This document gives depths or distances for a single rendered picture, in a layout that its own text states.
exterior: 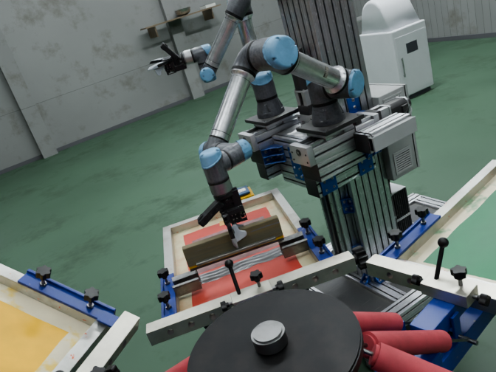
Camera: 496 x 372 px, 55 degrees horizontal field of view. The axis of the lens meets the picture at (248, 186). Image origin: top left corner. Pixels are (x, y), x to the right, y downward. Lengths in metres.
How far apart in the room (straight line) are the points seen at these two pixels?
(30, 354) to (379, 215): 1.88
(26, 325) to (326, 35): 1.70
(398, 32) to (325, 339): 5.92
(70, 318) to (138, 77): 9.86
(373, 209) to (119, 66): 9.00
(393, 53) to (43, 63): 7.07
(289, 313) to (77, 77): 10.16
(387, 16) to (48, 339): 5.83
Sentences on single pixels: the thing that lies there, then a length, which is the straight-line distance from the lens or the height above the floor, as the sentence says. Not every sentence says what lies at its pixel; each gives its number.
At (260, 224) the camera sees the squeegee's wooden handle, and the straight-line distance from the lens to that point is 1.68.
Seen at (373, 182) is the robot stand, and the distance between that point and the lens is 2.60.
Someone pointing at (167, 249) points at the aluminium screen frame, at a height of 0.99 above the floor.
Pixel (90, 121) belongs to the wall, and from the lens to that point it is 10.95.
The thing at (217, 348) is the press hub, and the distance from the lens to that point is 0.90.
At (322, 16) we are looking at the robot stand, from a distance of 2.31.
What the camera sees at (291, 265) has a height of 0.95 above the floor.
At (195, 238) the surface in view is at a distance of 2.16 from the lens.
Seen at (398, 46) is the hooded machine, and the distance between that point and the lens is 6.57.
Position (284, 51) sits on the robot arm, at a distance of 1.71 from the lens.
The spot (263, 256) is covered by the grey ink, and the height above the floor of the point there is 0.96.
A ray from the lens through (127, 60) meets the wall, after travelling 11.11.
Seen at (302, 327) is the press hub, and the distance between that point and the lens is 0.88.
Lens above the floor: 1.87
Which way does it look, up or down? 21 degrees down
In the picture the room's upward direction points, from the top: 17 degrees counter-clockwise
